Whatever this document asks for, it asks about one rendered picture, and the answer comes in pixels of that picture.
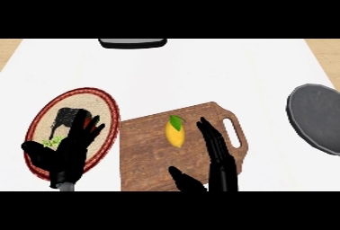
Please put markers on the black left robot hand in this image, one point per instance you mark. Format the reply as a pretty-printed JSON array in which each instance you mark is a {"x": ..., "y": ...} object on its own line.
[{"x": 71, "y": 155}]

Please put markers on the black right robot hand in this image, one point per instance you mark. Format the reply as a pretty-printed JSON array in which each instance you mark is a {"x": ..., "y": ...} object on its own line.
[{"x": 220, "y": 167}]

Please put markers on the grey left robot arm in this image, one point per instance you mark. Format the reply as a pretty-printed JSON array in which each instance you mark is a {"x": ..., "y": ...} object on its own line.
[{"x": 65, "y": 187}]

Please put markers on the yellow lemon with green leaf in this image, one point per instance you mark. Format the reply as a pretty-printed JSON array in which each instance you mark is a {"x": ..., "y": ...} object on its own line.
[{"x": 175, "y": 134}]

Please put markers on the brown wooden cutting board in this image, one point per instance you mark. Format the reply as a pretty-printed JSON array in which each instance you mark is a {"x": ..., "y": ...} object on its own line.
[{"x": 150, "y": 155}]

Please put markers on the dark grey pan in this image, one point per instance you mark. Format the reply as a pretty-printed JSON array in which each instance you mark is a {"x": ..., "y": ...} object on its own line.
[{"x": 317, "y": 116}]

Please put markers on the oval red-rimmed woven placemat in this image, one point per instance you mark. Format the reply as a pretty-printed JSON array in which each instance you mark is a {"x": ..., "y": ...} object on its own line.
[{"x": 95, "y": 104}]

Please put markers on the black and grey appliance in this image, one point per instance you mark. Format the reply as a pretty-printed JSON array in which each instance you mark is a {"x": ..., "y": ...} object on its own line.
[{"x": 133, "y": 42}]

